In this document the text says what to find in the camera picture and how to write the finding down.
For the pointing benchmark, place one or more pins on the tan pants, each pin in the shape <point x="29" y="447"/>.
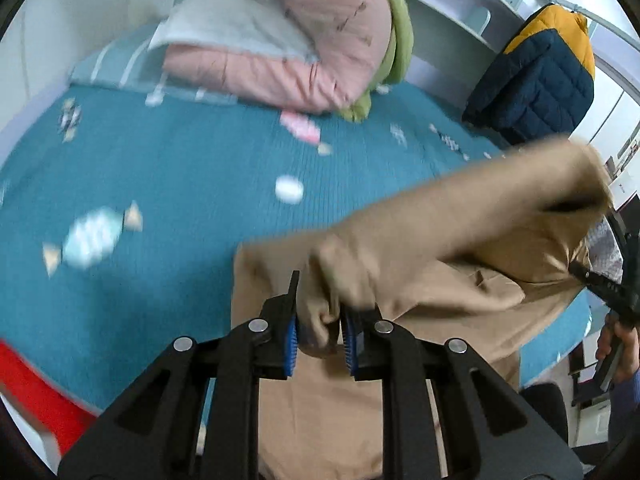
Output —
<point x="450" y="240"/>

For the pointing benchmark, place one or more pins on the teal printed blanket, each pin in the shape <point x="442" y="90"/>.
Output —
<point x="175" y="210"/>

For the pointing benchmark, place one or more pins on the navy and yellow puffer jacket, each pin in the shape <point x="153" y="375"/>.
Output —
<point x="540" y="80"/>

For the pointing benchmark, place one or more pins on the teal striped pillow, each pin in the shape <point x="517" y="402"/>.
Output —
<point x="125" y="67"/>

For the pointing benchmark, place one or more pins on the red plastic object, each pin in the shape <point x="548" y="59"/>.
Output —
<point x="35" y="385"/>

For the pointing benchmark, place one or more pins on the pink quilt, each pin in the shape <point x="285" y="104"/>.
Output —
<point x="310" y="50"/>

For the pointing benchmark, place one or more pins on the green quilt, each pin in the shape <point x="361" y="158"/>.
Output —
<point x="395" y="45"/>

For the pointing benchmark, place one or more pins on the black chair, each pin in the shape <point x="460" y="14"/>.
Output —
<point x="545" y="410"/>

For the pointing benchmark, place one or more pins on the white pillow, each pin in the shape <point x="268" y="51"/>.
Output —
<point x="235" y="22"/>

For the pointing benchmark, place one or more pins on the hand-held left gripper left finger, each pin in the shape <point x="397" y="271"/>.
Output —
<point x="290" y="347"/>

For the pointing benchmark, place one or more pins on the person's right forearm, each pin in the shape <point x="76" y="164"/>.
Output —
<point x="627" y="410"/>

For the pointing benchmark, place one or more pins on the white shelf unit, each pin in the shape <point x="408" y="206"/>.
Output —
<point x="460" y="15"/>

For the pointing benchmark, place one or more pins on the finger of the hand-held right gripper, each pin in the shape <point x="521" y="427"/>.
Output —
<point x="597" y="282"/>
<point x="575" y="206"/>

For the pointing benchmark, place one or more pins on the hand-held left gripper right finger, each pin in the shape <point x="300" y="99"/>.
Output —
<point x="351" y="352"/>

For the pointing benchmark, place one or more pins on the person's right hand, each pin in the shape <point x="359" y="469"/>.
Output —
<point x="625" y="355"/>

